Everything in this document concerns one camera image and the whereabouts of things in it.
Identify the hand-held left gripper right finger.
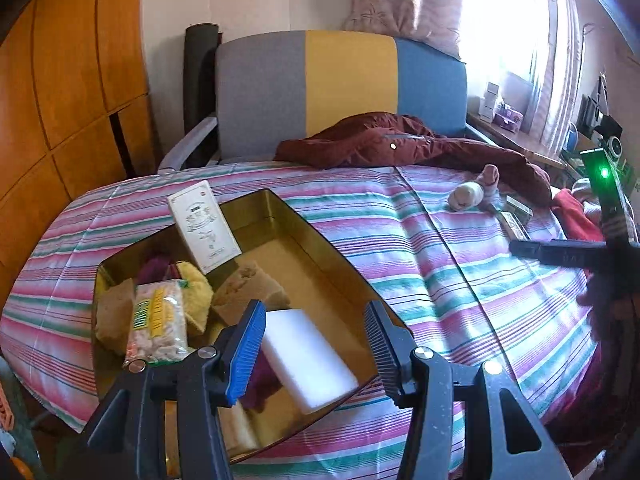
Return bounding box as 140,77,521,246
363,301,573,480

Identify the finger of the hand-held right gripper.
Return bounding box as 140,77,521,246
509,239,608,275

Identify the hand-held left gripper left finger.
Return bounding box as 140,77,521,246
82,300,267,480

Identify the purple fuzzy cloth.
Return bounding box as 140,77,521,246
244,355,282,413
136,256,176,286

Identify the white sponge block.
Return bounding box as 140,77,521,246
260,308,360,416

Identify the yellow fuzzy cloth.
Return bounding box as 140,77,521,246
172,260,216,336

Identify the clear snack packet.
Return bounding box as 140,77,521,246
124,280,191,365

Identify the gold tin box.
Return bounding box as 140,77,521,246
90,189,416,463

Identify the white card box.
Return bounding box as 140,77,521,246
167,180,242,275

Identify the person's right hand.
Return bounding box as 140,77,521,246
575,272,640,346

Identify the red cloth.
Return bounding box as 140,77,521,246
550,187,608,246

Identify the black desk gadget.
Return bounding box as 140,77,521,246
582,95,623,161

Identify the small green gold box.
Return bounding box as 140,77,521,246
497,210,531,241
502,195,533,218

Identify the striped blanket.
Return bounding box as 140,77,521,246
0,160,616,480

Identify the wooden desk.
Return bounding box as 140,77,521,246
467,110,568,168

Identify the pink and white sock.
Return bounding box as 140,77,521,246
447,164,501,211

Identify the purple box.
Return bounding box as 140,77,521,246
492,102,525,133

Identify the striped curtain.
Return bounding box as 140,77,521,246
532,0,583,148

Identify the white carton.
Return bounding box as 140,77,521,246
479,81,502,122

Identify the maroon jacket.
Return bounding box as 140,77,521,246
274,112,553,206

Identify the orange plastic basket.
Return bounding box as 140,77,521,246
0,385,18,431

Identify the grey yellow blue armchair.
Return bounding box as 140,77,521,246
157,30,493,171

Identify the pink curtain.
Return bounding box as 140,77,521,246
342,0,466,61

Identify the black rolled mat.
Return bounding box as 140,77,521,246
183,22,222,136

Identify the wooden wardrobe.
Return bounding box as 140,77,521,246
0,0,166,301

